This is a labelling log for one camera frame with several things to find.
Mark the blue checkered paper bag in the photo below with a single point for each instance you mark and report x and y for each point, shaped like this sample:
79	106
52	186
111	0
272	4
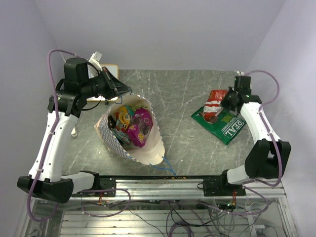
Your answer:
109	130

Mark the green chips bag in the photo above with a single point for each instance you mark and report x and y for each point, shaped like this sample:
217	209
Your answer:
226	126

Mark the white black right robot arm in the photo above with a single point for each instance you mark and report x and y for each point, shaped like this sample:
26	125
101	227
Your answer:
268	158

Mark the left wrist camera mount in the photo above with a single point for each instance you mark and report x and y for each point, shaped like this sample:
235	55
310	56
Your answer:
94	66

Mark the small whiteboard yellow frame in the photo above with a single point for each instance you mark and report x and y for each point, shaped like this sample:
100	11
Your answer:
111	69

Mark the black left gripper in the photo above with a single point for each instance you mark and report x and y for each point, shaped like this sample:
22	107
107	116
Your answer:
112	84

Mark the aluminium rail frame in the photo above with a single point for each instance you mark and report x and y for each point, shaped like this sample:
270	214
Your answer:
92	205

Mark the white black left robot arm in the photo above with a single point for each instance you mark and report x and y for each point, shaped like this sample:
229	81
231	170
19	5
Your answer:
68	100

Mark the yellow candy packet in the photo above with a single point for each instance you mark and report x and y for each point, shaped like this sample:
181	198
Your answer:
125	115

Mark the purple snack pouch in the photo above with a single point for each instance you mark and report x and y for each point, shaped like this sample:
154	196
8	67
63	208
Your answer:
140	127

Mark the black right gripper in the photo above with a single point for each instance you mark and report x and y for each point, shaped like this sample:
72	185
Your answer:
230	91

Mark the red doritos bag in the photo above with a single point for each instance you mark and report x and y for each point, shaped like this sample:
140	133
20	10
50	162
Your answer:
212	107

